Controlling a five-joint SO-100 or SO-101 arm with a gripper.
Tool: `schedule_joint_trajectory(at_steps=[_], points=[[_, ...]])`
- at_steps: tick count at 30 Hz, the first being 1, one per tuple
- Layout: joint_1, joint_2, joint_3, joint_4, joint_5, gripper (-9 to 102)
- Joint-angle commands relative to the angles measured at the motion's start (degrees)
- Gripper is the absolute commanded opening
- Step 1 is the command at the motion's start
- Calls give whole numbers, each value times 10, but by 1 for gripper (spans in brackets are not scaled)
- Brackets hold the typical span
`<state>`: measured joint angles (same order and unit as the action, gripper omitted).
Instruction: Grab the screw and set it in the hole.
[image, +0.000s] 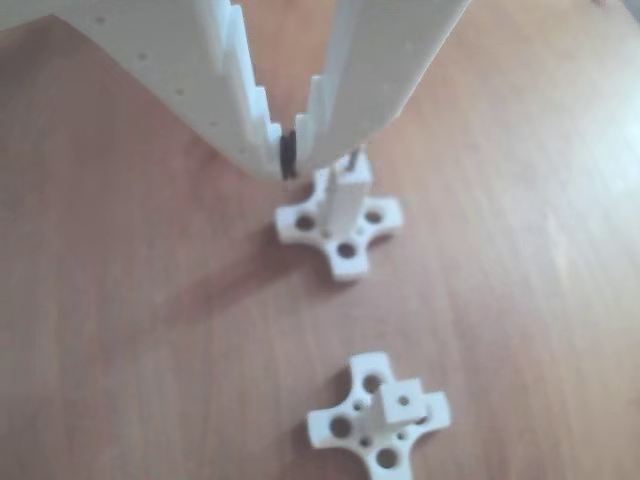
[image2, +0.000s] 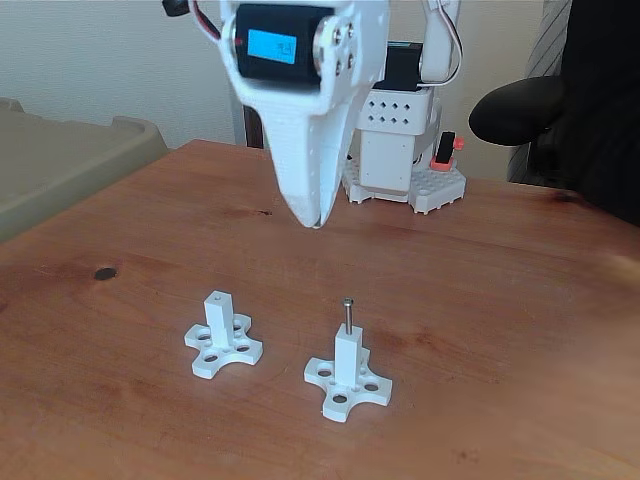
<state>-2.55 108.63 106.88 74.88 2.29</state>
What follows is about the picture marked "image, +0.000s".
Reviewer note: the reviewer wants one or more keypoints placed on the white cross-base post stand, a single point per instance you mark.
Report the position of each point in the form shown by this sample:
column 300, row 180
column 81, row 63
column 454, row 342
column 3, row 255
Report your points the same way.
column 395, row 405
column 345, row 200

